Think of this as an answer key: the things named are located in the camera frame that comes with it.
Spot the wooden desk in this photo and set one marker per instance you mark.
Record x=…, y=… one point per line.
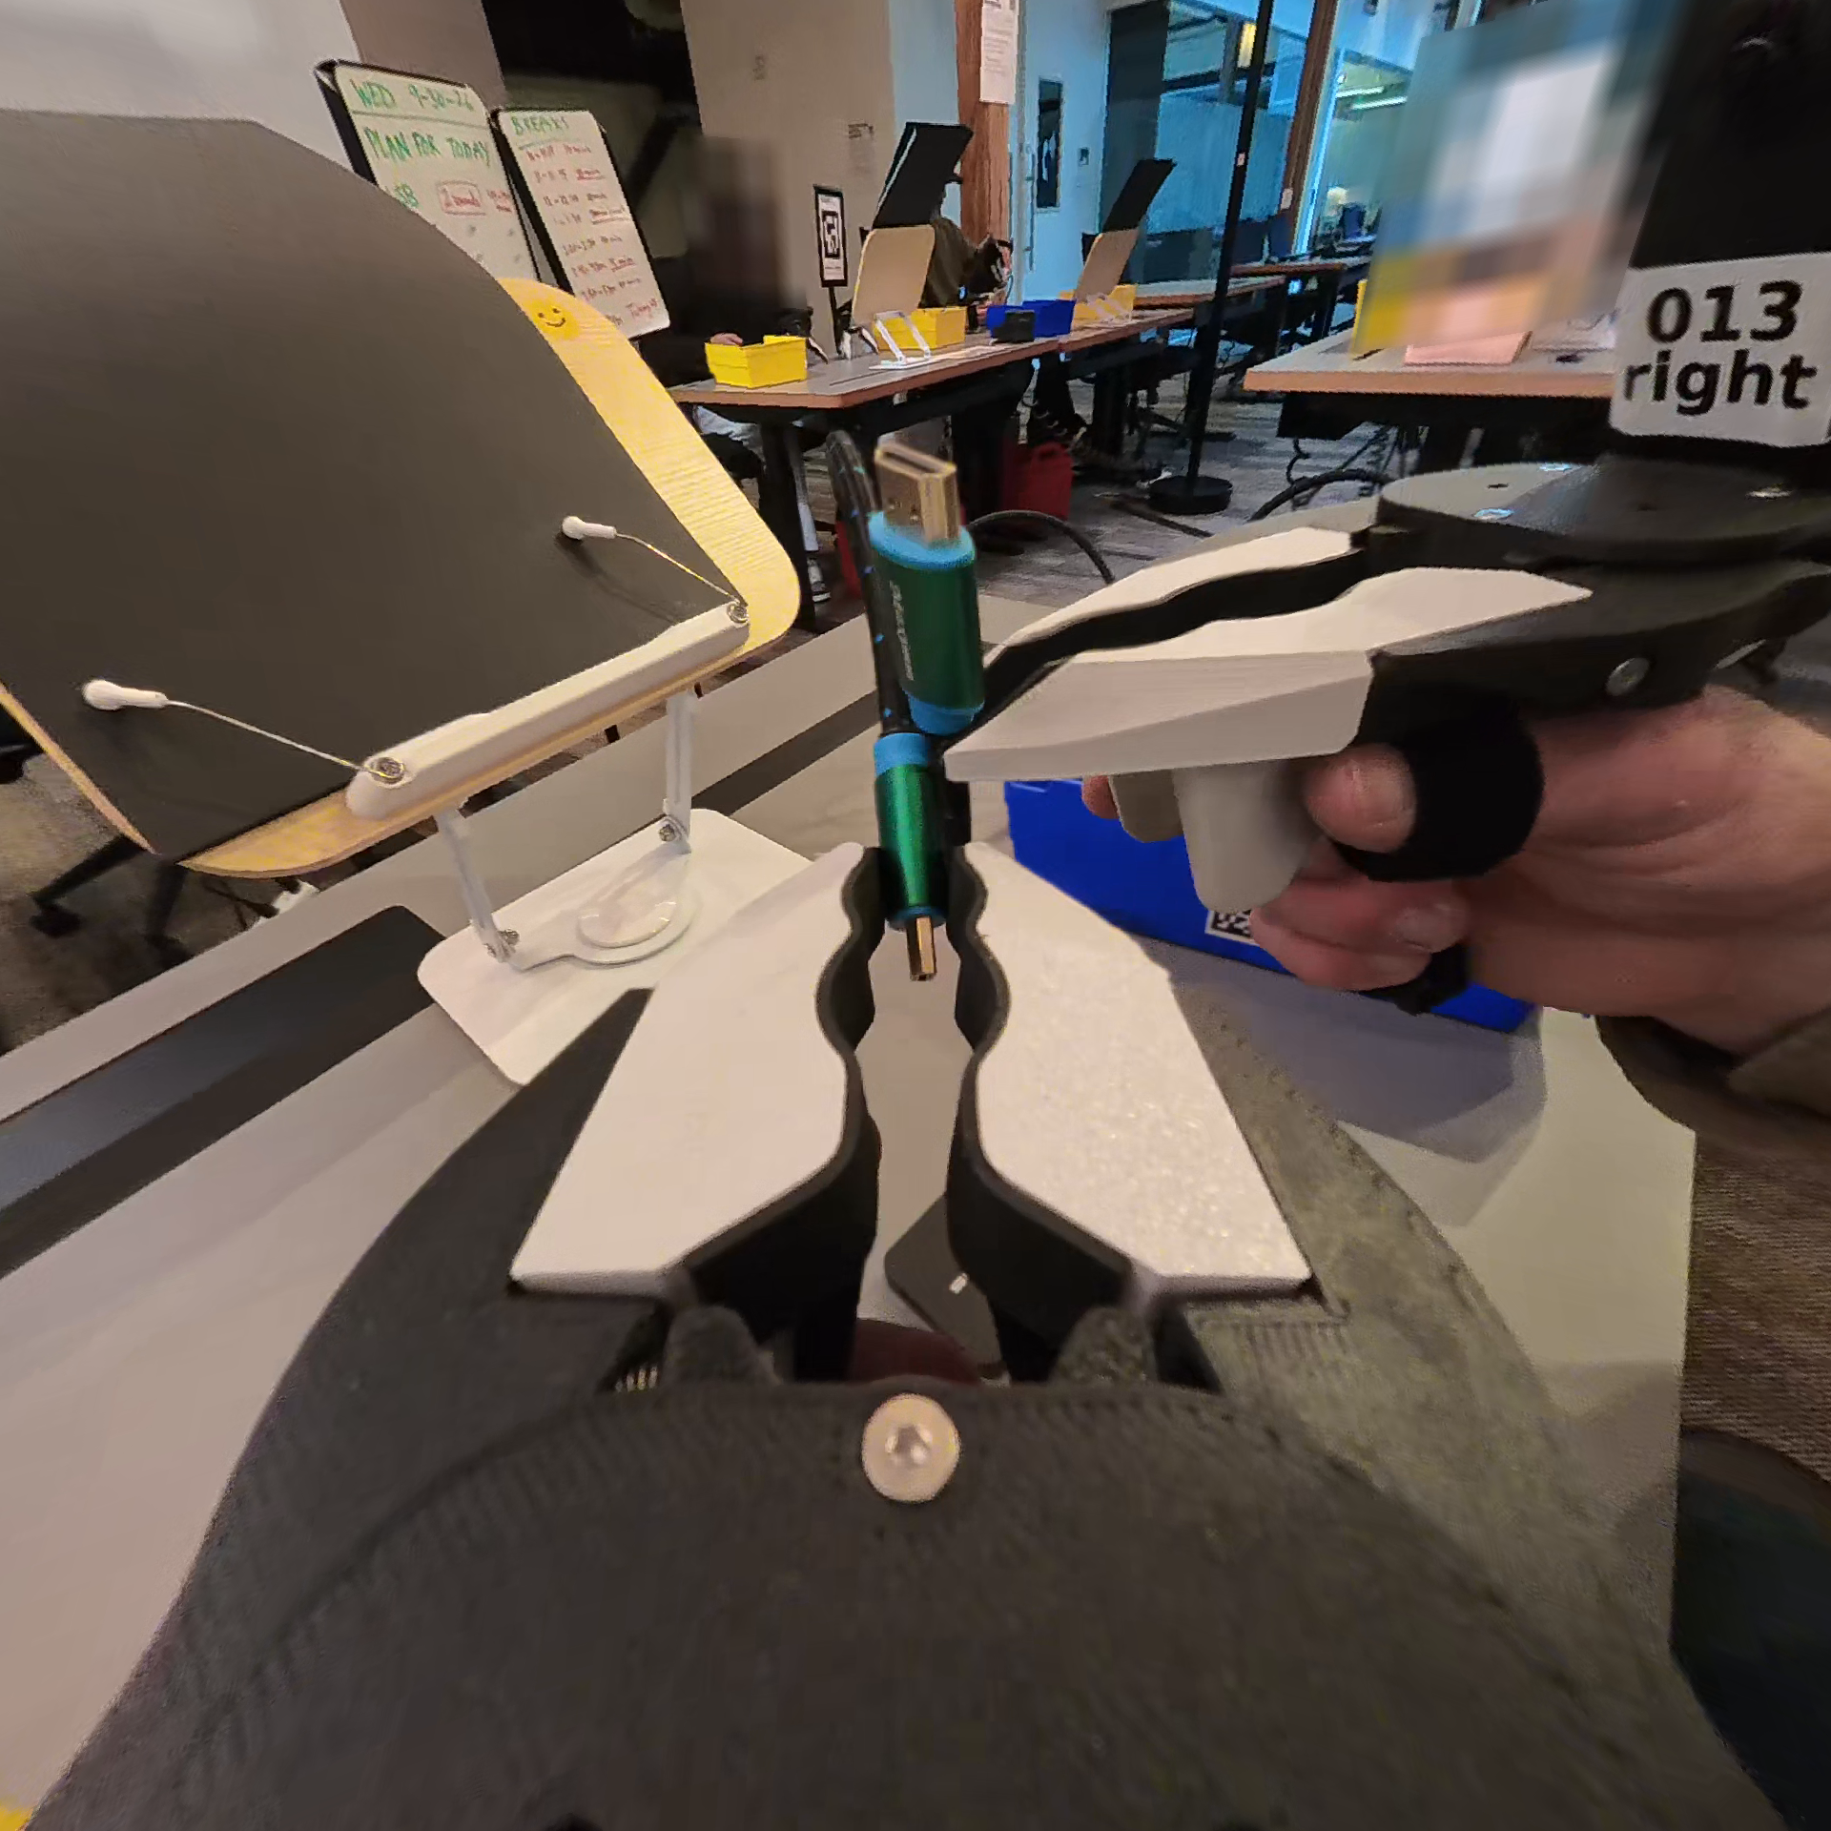
x=917, y=371

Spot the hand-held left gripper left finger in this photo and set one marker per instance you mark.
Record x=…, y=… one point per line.
x=685, y=1145

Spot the blue plastic bin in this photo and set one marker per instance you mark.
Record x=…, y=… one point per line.
x=1104, y=860

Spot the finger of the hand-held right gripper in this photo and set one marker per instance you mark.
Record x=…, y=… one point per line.
x=1203, y=701
x=1203, y=586

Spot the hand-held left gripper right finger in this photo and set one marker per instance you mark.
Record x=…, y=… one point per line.
x=1143, y=1132

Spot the person's right forearm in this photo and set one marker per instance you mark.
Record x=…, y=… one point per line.
x=1761, y=1232

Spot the black floor lamp pole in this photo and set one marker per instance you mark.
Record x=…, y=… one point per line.
x=1224, y=259

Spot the person's right hand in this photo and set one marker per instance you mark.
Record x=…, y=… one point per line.
x=1661, y=860

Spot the whiteboard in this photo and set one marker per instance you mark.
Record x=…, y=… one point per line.
x=431, y=167
x=586, y=225

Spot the white laptop stand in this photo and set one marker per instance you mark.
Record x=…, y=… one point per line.
x=547, y=731

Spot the wooden board with black surface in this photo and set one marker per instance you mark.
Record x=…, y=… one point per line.
x=258, y=460

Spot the small yellow bin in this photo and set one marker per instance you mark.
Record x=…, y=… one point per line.
x=759, y=361

